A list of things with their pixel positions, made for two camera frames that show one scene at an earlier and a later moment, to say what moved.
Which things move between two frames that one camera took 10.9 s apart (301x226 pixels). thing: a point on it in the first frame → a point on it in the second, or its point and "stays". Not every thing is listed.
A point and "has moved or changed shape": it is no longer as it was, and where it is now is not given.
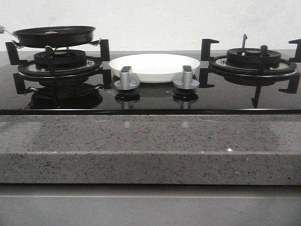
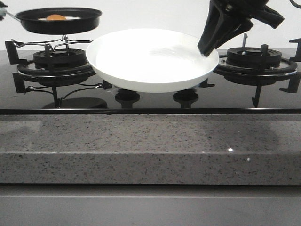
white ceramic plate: x=154 y=68 has moved or changed shape
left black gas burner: x=62 y=59 stays
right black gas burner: x=250 y=58 stays
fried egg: x=51 y=32 → x=57 y=17
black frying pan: x=67 y=36 → x=89 y=18
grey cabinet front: x=150 y=205 stays
